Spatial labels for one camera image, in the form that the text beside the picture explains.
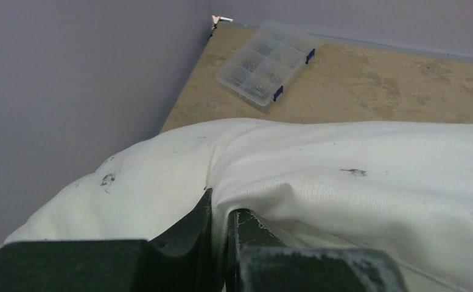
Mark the white pillow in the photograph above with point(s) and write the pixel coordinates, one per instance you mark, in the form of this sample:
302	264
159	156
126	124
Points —
403	187

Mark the clear plastic organizer box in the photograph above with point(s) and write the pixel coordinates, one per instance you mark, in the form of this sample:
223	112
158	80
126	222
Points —
267	63

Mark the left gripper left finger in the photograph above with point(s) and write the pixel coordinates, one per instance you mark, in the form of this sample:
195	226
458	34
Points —
176	260

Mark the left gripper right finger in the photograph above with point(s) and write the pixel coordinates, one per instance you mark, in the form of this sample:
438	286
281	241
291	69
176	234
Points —
257	260

